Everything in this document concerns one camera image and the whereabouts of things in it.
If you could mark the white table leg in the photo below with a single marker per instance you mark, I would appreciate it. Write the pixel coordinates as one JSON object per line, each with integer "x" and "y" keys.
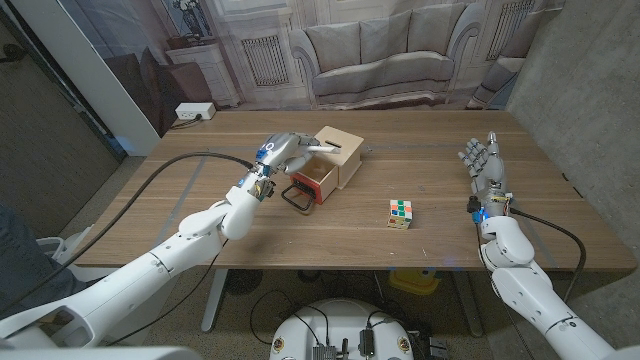
{"x": 215, "y": 300}
{"x": 470, "y": 310}

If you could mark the wooden box with slot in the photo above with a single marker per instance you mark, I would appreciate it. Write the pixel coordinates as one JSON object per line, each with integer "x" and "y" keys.
{"x": 347, "y": 150}

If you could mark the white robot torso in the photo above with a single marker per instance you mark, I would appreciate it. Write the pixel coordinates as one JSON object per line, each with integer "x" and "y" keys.
{"x": 340, "y": 325}

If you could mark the yellow object under table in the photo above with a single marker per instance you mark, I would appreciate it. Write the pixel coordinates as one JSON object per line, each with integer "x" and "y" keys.
{"x": 414, "y": 281}

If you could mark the black ribbed round object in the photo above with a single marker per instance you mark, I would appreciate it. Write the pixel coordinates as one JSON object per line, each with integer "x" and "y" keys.
{"x": 243, "y": 281}

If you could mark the person's leg in jeans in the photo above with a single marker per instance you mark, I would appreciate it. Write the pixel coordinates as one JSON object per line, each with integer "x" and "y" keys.
{"x": 25, "y": 270}

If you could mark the rubik's cube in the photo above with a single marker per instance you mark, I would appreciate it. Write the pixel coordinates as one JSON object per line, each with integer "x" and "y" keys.
{"x": 400, "y": 214}

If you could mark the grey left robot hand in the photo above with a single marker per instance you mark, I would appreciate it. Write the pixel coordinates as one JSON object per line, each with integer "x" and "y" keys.
{"x": 280, "y": 150}

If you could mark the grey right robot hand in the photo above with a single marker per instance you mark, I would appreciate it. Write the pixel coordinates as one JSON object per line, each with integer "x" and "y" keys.
{"x": 490, "y": 170}

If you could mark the white chair base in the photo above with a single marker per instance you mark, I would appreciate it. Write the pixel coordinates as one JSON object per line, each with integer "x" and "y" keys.
{"x": 52, "y": 246}

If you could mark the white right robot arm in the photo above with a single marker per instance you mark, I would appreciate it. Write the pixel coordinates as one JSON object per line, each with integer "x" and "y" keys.
{"x": 530, "y": 295}

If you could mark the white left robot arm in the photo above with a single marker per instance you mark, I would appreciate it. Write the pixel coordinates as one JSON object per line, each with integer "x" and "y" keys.
{"x": 150, "y": 275}

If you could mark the white power strip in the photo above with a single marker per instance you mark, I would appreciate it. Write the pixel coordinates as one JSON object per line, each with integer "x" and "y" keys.
{"x": 195, "y": 110}

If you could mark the printed living room backdrop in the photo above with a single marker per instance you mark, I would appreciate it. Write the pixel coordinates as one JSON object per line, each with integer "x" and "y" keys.
{"x": 375, "y": 50}

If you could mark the wooden drawer with red front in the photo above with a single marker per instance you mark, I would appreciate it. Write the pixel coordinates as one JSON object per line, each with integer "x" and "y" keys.
{"x": 317, "y": 186}

